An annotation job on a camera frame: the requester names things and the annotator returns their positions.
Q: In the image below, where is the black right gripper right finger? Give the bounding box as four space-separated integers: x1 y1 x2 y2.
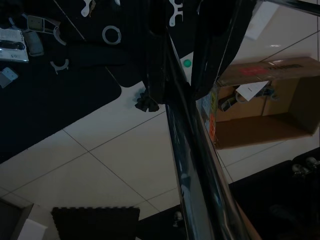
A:
190 0 254 101

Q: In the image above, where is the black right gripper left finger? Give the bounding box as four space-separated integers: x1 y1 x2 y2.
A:
142 0 176 106

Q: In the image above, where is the black rounded floor rug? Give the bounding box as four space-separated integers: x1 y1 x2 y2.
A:
0 0 198 165

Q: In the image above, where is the black crumpled scrunchie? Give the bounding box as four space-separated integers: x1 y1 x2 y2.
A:
134 89 161 113

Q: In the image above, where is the white paper sheet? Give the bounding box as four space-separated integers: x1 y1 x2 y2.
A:
234 81 271 102

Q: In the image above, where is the black grey hand tool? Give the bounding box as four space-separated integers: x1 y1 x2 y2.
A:
218 96 238 113

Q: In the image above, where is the blue grey plastic tool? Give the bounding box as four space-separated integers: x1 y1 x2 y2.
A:
259 86 279 101

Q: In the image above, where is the open brown cardboard box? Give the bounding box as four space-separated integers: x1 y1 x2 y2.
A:
208 56 320 151

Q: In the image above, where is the white plastic clip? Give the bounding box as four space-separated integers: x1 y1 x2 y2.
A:
49 58 70 75

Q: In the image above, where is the grey ribbed piece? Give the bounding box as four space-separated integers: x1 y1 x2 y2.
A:
24 31 45 57

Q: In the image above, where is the white blister pack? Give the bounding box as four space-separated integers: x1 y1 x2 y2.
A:
0 27 30 63

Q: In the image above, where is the small grey-white piece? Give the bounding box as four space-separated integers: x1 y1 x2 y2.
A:
0 66 18 88

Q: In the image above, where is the silver caster wheel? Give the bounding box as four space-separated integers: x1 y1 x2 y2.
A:
292 162 310 178
304 156 320 171
172 211 183 227

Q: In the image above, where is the black interlocking foam mat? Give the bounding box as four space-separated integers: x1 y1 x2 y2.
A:
51 206 141 240

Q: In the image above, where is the dark grey cabinet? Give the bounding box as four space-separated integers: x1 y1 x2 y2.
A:
0 197 48 240

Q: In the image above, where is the white plastic ring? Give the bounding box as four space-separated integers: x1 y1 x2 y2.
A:
101 24 123 46

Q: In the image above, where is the grey white frame tool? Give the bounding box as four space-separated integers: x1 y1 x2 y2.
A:
26 14 67 46

